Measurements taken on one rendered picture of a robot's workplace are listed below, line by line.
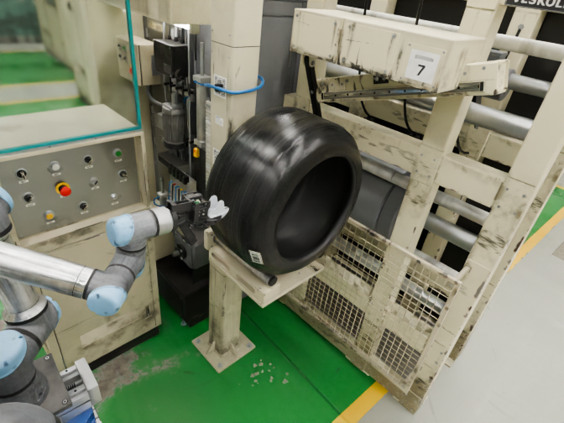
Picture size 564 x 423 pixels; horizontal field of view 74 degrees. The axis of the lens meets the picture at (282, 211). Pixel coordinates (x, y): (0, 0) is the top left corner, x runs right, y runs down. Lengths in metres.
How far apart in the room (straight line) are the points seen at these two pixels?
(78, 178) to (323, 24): 1.11
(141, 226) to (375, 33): 0.90
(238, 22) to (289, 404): 1.79
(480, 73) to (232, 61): 0.79
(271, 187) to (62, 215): 0.96
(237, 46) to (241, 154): 0.39
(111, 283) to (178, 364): 1.39
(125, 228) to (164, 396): 1.37
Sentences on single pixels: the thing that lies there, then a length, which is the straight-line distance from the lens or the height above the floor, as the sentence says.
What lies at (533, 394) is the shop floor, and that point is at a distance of 2.81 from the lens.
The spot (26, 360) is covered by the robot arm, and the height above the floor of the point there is 0.89.
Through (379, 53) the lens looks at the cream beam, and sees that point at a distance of 1.30.
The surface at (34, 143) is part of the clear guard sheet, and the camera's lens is 1.60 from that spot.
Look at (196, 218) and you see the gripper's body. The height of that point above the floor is 1.28.
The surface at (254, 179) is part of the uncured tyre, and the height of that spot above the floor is 1.36.
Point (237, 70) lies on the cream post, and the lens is 1.41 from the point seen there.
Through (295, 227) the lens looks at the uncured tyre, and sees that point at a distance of 1.66.
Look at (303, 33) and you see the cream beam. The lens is 1.50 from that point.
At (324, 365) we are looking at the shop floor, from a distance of 2.37.
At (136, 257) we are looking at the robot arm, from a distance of 1.06.
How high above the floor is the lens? 1.89
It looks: 32 degrees down
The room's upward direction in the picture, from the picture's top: 7 degrees clockwise
